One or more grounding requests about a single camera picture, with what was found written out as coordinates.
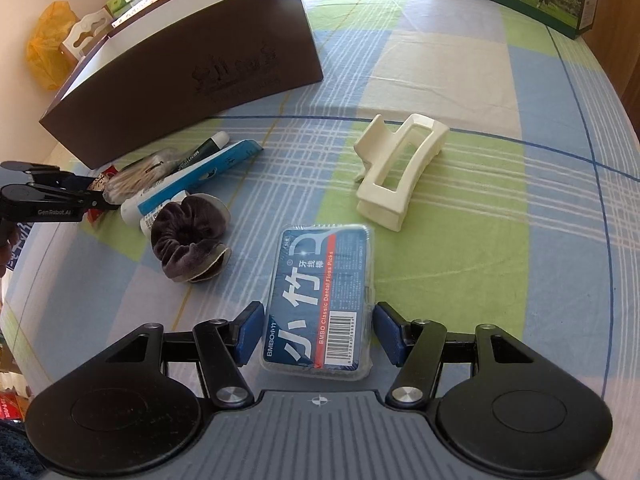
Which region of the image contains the blue toothpaste tube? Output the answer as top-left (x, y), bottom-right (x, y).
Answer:
top-left (120, 140), bottom-right (264, 227)

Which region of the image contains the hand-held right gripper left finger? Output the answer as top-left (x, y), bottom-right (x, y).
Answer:
top-left (100, 301), bottom-right (265, 409)

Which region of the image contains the yellow plastic bag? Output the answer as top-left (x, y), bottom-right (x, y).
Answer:
top-left (26, 2), bottom-right (81, 92)

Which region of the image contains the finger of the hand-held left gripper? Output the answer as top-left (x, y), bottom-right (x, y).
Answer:
top-left (0, 161), bottom-right (109, 192)
top-left (0, 183), bottom-right (121, 211)

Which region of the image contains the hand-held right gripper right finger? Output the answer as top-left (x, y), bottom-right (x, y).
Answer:
top-left (375, 301), bottom-right (538, 409)

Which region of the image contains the dark velvet scrunchie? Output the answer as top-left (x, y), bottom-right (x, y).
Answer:
top-left (150, 192), bottom-right (233, 283)

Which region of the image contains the wooden cabinet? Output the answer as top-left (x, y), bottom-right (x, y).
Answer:
top-left (582, 0), bottom-right (640, 146)

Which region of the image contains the white hair claw clip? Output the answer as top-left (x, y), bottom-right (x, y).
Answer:
top-left (353, 113), bottom-right (451, 233)

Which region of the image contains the cardboard carton with cutout handle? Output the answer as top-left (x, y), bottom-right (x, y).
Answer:
top-left (60, 11), bottom-right (113, 63)

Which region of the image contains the red candy packet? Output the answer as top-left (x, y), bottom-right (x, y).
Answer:
top-left (87, 171), bottom-right (118, 224)

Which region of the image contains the brown storage box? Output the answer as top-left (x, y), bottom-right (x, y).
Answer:
top-left (39, 0), bottom-right (325, 170)

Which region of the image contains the blue dental floss box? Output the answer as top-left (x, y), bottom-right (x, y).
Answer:
top-left (261, 220), bottom-right (377, 378)

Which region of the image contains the dark tube with white cap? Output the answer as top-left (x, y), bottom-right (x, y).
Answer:
top-left (172, 131), bottom-right (231, 168)

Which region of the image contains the bag of cotton swabs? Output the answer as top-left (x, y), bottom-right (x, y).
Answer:
top-left (102, 149), bottom-right (183, 206)

